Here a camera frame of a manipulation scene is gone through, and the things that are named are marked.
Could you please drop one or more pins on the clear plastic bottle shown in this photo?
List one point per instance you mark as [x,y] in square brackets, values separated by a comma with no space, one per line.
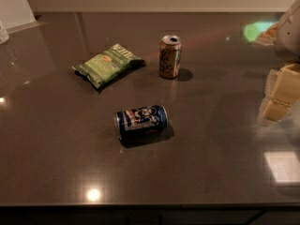
[4,36]

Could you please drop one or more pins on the green chip bag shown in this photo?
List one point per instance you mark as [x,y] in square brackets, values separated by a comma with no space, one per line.
[108,65]

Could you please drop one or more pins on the blue pepsi can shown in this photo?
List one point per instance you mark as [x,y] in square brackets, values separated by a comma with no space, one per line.
[138,122]

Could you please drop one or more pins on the orange soda can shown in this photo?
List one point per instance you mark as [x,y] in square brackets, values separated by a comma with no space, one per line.
[170,56]

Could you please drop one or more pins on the white board panel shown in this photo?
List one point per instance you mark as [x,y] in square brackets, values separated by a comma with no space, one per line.
[16,15]

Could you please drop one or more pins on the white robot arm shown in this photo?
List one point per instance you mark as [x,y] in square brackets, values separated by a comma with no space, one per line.
[284,35]

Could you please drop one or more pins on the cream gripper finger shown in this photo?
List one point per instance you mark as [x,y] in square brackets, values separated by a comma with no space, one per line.
[287,89]
[269,109]

